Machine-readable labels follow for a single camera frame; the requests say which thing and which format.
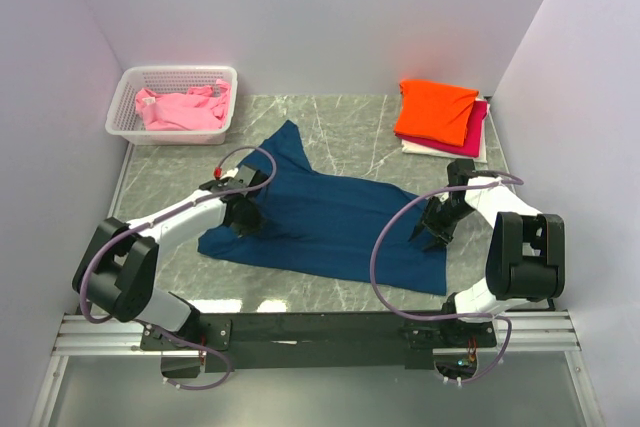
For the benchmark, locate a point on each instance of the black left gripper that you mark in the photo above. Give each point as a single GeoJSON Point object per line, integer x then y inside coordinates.
{"type": "Point", "coordinates": [250, 227]}

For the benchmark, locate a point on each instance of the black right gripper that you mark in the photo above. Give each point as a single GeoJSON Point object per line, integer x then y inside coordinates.
{"type": "Point", "coordinates": [441, 236]}

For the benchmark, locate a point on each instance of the navy blue t shirt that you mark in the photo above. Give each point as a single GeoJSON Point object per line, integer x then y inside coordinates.
{"type": "Point", "coordinates": [326, 225]}

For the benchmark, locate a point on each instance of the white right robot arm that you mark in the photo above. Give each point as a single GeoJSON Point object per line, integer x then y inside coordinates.
{"type": "Point", "coordinates": [526, 259]}

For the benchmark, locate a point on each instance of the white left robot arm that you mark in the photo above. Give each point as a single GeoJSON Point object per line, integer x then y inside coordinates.
{"type": "Point", "coordinates": [118, 270]}

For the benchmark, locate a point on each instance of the folded white t shirt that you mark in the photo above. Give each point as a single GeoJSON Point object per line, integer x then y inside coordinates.
{"type": "Point", "coordinates": [417, 148]}

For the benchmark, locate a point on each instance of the folded magenta t shirt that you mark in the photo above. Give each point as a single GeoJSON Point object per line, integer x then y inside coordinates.
{"type": "Point", "coordinates": [475, 134]}

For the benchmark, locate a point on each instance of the pink t shirt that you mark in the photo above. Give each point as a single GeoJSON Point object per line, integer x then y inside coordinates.
{"type": "Point", "coordinates": [201, 108]}

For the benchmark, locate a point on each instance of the folded orange t shirt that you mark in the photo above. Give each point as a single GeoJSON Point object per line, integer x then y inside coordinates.
{"type": "Point", "coordinates": [435, 111]}

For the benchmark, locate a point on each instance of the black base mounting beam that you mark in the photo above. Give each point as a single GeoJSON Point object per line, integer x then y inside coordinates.
{"type": "Point", "coordinates": [338, 339]}

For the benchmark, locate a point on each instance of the white perforated plastic basket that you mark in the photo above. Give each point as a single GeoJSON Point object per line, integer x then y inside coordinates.
{"type": "Point", "coordinates": [123, 119]}

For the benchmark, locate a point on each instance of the aluminium extrusion rail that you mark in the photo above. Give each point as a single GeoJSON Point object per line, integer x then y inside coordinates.
{"type": "Point", "coordinates": [531, 332]}

